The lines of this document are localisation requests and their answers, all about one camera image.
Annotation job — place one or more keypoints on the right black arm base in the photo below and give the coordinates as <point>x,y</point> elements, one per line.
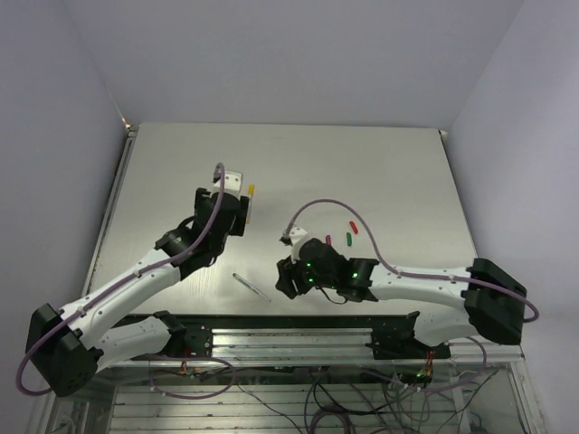
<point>393,338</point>

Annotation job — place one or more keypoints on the yellow marker pen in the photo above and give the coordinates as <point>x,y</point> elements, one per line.
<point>249,210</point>

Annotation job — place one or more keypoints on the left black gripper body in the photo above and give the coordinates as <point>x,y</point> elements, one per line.
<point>238,226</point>

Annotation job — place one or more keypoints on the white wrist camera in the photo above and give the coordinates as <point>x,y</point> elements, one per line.
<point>232,183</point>
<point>295,237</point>

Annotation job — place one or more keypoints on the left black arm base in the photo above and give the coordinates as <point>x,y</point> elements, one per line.
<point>188,336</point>

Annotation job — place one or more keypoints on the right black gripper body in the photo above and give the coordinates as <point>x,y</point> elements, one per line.
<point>299,278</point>

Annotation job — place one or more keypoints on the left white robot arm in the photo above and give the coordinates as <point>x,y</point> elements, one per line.
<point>69,345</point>

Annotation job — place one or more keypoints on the aluminium frame rail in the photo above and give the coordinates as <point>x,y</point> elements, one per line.
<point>277,346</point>

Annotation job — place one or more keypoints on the green marker pen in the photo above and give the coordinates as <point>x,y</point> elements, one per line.
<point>247,284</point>

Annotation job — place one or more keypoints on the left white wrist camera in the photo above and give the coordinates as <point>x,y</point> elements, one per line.
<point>232,183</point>

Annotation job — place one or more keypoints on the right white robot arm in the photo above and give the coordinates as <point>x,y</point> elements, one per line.
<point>481,299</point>

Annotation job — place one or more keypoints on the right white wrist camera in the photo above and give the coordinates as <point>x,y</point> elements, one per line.
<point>295,237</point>

